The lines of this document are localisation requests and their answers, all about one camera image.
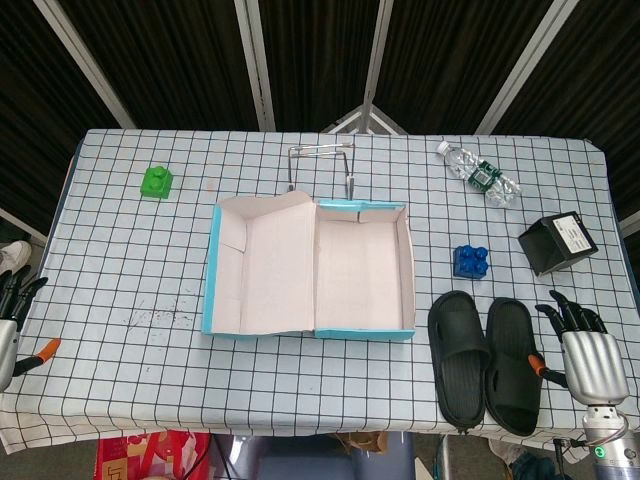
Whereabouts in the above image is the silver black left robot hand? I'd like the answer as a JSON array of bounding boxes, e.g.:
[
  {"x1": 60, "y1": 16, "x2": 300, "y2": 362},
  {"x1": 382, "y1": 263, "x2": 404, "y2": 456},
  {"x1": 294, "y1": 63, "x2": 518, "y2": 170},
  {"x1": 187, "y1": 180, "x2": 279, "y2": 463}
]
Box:
[{"x1": 0, "y1": 267, "x2": 62, "y2": 391}]

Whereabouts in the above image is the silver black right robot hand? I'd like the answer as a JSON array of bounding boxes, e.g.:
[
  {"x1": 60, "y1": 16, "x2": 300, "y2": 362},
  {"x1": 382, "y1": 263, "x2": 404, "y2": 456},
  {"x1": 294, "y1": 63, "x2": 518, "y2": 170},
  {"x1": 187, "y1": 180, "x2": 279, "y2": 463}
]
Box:
[{"x1": 527, "y1": 289, "x2": 630, "y2": 405}]

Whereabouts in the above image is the black rubber slipper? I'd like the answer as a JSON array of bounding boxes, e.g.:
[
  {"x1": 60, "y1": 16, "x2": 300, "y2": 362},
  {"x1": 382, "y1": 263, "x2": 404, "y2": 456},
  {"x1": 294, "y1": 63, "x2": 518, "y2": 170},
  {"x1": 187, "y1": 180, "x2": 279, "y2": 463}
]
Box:
[
  {"x1": 428, "y1": 290, "x2": 492, "y2": 431},
  {"x1": 484, "y1": 296, "x2": 545, "y2": 437}
]

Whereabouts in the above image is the light blue shoe box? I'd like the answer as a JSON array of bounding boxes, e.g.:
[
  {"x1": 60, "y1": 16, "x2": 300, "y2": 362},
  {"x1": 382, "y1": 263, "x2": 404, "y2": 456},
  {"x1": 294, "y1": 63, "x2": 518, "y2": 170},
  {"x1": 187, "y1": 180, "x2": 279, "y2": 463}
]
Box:
[{"x1": 200, "y1": 188, "x2": 417, "y2": 344}]

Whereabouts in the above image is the small black box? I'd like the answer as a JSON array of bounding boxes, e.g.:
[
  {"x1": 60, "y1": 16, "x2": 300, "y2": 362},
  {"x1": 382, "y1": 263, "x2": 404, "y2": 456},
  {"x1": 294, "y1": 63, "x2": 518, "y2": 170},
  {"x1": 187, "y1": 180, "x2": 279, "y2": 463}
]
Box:
[{"x1": 517, "y1": 211, "x2": 600, "y2": 278}]

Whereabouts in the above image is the white checkered tablecloth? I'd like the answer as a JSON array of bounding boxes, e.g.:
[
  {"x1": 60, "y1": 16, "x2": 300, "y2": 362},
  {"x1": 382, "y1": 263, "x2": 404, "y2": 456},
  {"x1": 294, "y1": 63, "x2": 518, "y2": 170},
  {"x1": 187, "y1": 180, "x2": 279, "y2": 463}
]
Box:
[{"x1": 0, "y1": 128, "x2": 630, "y2": 454}]

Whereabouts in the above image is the blue toy brick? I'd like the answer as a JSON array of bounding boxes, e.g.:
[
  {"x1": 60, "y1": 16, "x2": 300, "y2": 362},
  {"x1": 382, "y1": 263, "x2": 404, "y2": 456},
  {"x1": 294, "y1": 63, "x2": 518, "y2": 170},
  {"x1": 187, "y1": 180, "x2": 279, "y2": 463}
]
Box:
[{"x1": 452, "y1": 244, "x2": 490, "y2": 279}]

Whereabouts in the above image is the metal table leg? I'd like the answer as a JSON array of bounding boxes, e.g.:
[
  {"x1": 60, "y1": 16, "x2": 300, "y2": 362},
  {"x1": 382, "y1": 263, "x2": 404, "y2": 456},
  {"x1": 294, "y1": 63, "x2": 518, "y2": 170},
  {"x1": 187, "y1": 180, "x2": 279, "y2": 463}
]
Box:
[{"x1": 433, "y1": 433, "x2": 452, "y2": 480}]

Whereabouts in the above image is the red patterned bag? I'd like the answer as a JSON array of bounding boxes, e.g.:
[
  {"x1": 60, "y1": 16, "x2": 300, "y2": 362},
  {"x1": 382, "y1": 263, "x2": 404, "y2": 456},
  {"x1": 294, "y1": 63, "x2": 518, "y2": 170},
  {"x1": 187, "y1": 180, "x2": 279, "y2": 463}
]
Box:
[{"x1": 95, "y1": 428, "x2": 214, "y2": 480}]

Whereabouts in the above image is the green toy brick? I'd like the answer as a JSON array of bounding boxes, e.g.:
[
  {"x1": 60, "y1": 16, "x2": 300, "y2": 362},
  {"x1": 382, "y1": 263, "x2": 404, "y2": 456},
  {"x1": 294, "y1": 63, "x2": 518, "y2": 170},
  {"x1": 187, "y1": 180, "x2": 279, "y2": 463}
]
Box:
[{"x1": 140, "y1": 165, "x2": 174, "y2": 201}]

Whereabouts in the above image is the clear plastic water bottle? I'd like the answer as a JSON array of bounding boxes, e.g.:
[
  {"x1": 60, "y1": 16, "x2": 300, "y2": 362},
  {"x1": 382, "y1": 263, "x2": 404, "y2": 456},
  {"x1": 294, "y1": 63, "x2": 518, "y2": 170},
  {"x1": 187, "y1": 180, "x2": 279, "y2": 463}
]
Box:
[{"x1": 436, "y1": 141, "x2": 523, "y2": 209}]

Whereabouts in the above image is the brown paper bag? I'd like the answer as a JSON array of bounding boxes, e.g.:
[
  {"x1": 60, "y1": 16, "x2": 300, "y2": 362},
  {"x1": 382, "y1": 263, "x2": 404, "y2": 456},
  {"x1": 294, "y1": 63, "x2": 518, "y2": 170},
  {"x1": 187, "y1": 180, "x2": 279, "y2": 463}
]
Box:
[{"x1": 333, "y1": 430, "x2": 390, "y2": 454}]

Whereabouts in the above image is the dark blue chair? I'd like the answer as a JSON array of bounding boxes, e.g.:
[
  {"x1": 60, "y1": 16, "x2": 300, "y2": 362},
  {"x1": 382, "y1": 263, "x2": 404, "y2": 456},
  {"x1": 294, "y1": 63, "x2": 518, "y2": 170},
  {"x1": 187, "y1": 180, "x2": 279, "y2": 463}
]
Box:
[{"x1": 212, "y1": 432, "x2": 416, "y2": 480}]

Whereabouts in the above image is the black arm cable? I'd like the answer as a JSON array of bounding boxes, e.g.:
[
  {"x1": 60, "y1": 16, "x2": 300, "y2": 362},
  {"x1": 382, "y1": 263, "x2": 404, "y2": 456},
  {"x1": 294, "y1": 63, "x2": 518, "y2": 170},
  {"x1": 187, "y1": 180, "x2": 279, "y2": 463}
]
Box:
[{"x1": 551, "y1": 436, "x2": 596, "y2": 480}]

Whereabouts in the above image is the white partition post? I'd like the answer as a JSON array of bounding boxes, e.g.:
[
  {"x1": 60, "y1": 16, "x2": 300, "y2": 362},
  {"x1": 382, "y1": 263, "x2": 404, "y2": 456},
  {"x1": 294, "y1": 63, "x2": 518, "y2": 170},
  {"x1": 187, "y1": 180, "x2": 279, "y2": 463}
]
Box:
[
  {"x1": 474, "y1": 0, "x2": 581, "y2": 135},
  {"x1": 360, "y1": 0, "x2": 396, "y2": 109},
  {"x1": 233, "y1": 0, "x2": 277, "y2": 132},
  {"x1": 33, "y1": 0, "x2": 137, "y2": 130}
]

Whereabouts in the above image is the metal wire stand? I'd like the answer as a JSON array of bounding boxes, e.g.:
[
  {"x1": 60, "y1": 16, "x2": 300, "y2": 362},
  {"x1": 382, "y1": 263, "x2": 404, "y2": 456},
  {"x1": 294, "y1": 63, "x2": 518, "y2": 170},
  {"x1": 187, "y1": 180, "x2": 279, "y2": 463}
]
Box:
[{"x1": 286, "y1": 141, "x2": 357, "y2": 200}]

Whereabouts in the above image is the white triangular post foot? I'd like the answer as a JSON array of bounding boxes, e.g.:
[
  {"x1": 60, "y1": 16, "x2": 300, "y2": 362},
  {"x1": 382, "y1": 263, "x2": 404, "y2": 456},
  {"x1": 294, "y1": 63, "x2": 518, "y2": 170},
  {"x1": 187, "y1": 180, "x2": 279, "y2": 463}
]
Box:
[{"x1": 322, "y1": 103, "x2": 409, "y2": 135}]

